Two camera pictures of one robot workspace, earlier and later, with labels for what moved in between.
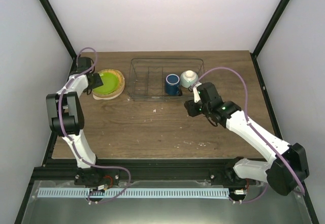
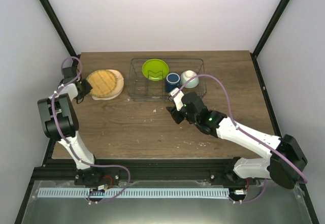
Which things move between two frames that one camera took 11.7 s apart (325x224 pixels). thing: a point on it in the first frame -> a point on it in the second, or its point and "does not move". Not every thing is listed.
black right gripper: (191, 112) -> (176, 119)
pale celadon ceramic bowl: (188, 78) does not move
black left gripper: (98, 83) -> (87, 88)
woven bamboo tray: (121, 84) does not move
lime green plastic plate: (110, 84) -> (155, 69)
